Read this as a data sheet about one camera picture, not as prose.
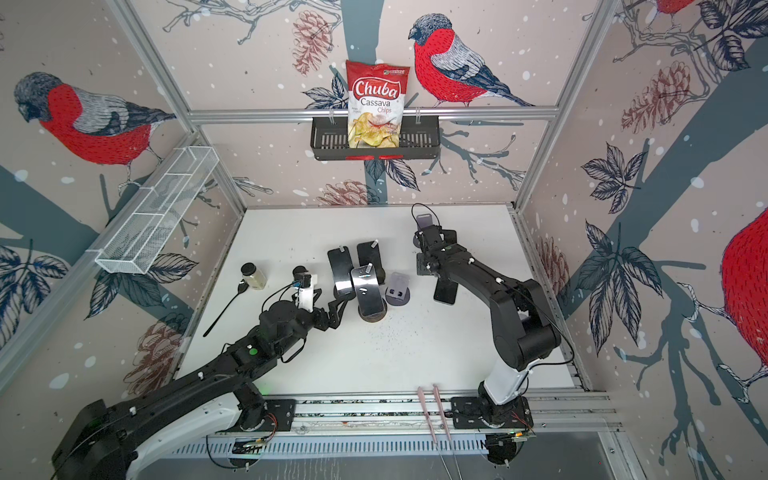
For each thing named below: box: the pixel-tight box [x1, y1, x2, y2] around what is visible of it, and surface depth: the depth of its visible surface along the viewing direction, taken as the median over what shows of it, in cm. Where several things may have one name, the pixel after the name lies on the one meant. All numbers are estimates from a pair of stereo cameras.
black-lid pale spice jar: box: [240, 262, 268, 290], surface depth 94 cm
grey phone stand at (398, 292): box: [385, 272, 410, 306], surface depth 92 cm
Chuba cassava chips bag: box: [346, 60, 410, 149], surface depth 86 cm
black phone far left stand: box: [327, 246, 356, 300], surface depth 93 cm
